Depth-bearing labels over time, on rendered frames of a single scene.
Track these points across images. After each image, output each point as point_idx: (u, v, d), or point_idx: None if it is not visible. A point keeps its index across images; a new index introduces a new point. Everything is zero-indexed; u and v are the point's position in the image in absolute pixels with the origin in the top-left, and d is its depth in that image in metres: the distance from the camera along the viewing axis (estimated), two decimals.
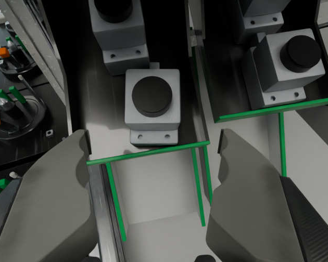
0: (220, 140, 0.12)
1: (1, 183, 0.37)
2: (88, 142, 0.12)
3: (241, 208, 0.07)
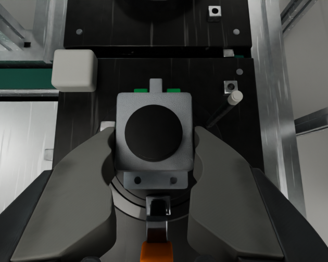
0: None
1: None
2: None
3: (219, 203, 0.07)
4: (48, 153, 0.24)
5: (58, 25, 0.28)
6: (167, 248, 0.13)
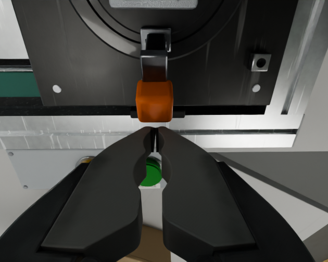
0: (156, 139, 0.12)
1: None
2: (152, 140, 0.12)
3: (191, 201, 0.07)
4: None
5: None
6: (166, 88, 0.11)
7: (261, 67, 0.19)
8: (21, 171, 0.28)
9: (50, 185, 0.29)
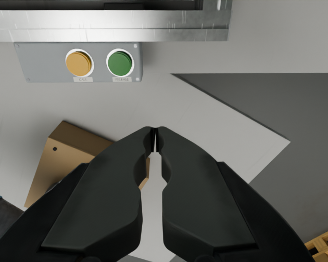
0: (156, 139, 0.12)
1: None
2: (152, 140, 0.12)
3: (191, 201, 0.07)
4: None
5: None
6: None
7: None
8: (24, 64, 0.36)
9: (47, 78, 0.38)
